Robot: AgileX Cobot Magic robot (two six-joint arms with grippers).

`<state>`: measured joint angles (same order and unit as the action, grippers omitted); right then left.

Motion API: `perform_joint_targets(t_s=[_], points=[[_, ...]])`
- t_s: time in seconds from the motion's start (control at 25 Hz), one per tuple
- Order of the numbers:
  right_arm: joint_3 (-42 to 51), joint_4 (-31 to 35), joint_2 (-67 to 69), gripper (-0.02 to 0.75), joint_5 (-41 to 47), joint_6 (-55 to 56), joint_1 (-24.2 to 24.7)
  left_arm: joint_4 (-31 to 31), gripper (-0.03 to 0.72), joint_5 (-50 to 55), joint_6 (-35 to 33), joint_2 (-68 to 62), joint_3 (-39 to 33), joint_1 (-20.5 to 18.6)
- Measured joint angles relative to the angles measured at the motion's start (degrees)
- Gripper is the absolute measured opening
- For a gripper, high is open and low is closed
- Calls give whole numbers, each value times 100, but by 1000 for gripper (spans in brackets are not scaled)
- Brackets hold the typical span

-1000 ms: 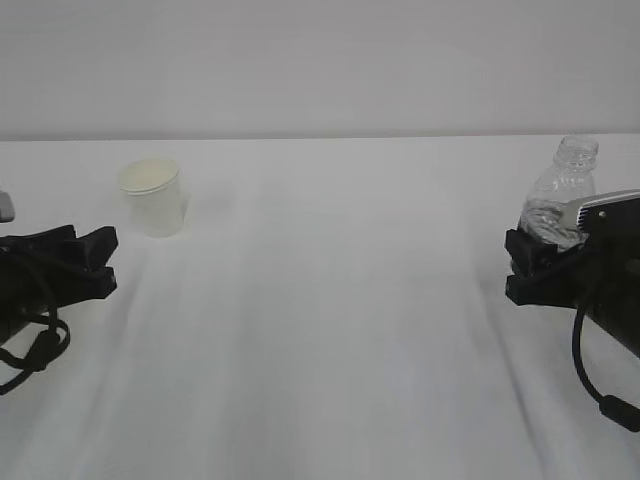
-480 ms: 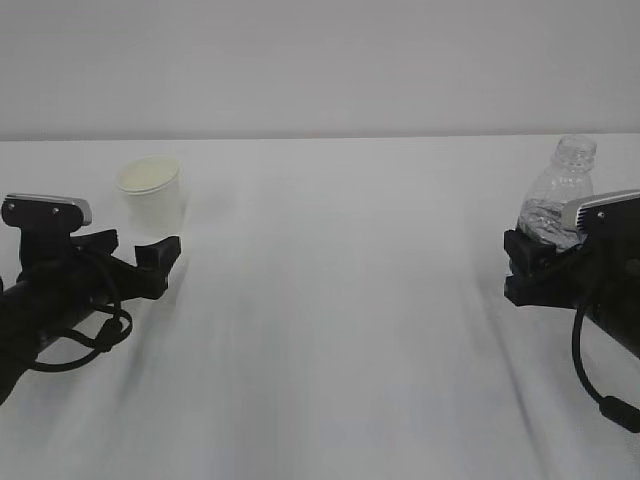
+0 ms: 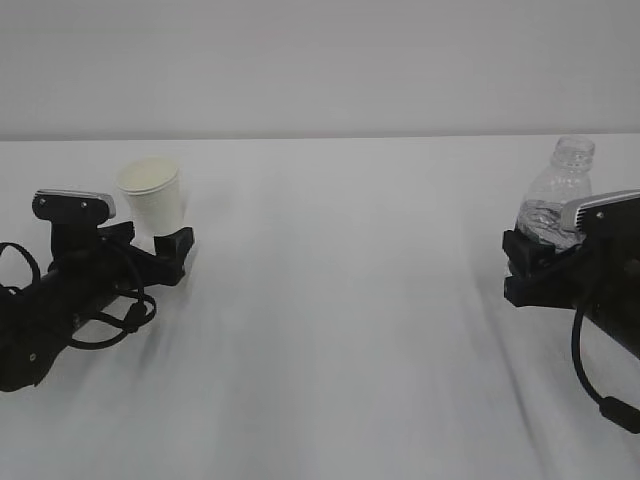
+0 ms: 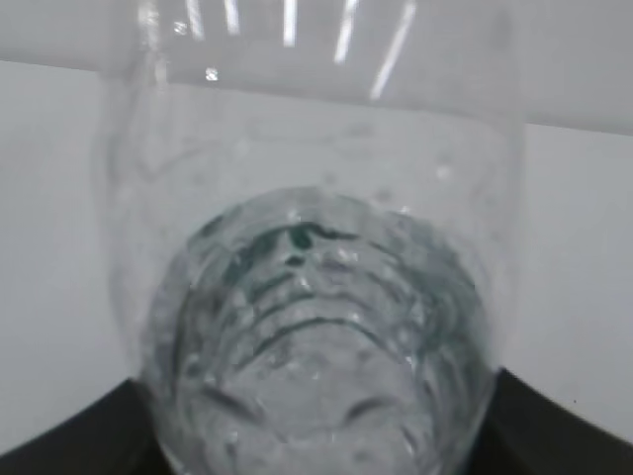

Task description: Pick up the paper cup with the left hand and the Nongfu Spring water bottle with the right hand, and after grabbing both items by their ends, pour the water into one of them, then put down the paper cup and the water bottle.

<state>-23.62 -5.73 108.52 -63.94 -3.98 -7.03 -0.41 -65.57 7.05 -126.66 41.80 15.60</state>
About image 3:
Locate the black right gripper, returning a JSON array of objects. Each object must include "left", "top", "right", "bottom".
[{"left": 502, "top": 229, "right": 639, "bottom": 356}]

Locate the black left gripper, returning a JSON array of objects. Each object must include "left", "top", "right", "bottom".
[{"left": 1, "top": 221, "right": 194, "bottom": 392}]

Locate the white paper cup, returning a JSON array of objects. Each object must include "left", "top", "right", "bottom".
[{"left": 116, "top": 157, "right": 184, "bottom": 252}]

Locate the clear green-label water bottle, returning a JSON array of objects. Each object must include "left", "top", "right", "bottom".
[{"left": 515, "top": 135, "right": 595, "bottom": 254}]

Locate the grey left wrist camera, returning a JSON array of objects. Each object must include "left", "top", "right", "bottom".
[{"left": 32, "top": 189, "right": 118, "bottom": 276}]

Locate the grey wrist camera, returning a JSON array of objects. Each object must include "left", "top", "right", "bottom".
[
  {"left": 559, "top": 189, "right": 639, "bottom": 238},
  {"left": 32, "top": 189, "right": 118, "bottom": 276}
]

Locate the black left camera cable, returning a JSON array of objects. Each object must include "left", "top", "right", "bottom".
[{"left": 0, "top": 239, "right": 158, "bottom": 351}]

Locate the black camera cable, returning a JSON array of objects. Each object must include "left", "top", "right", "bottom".
[
  {"left": 0, "top": 239, "right": 158, "bottom": 351},
  {"left": 571, "top": 299, "right": 640, "bottom": 434}
]

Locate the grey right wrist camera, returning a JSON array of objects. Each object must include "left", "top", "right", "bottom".
[{"left": 559, "top": 189, "right": 639, "bottom": 238}]

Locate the black right camera cable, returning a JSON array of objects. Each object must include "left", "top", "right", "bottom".
[{"left": 571, "top": 299, "right": 640, "bottom": 434}]

